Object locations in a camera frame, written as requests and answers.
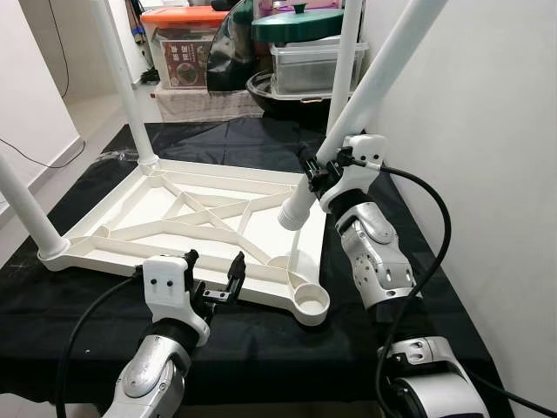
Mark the speckled grey right wrist camera mount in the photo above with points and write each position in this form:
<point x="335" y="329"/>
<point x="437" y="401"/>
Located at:
<point x="361" y="178"/>

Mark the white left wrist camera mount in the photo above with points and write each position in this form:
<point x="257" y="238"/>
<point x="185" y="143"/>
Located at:
<point x="165" y="287"/>

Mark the orange box lid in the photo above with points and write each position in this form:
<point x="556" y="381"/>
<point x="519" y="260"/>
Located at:
<point x="183" y="14"/>

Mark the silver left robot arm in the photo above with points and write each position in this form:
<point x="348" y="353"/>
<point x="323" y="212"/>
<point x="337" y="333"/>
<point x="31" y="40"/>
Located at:
<point x="157" y="374"/>

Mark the beige cloth covered bench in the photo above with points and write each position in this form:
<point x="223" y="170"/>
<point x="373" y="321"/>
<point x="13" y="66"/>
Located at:
<point x="209" y="104"/>

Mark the clear plastic storage box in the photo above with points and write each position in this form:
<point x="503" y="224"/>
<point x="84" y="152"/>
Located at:
<point x="305" y="68"/>

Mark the green pot lid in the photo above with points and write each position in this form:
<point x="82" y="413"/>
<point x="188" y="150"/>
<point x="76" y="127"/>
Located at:
<point x="296" y="24"/>

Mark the red printed cardboard box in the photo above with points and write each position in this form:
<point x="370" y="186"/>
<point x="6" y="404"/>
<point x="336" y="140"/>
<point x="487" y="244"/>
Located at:
<point x="184" y="61"/>

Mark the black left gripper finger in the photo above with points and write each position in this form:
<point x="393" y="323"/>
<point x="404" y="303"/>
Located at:
<point x="237" y="272"/>
<point x="191" y="259"/>

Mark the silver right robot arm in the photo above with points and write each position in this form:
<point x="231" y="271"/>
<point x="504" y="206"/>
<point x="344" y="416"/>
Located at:
<point x="374" y="252"/>

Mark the black wok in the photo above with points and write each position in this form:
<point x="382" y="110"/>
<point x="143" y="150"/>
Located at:
<point x="278" y="103"/>

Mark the long clear tape strip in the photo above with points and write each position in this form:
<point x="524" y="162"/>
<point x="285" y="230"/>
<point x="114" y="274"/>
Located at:
<point x="120" y="157"/>

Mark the black tablecloth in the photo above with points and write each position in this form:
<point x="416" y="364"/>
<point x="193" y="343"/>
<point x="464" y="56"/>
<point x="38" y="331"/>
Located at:
<point x="261" y="348"/>

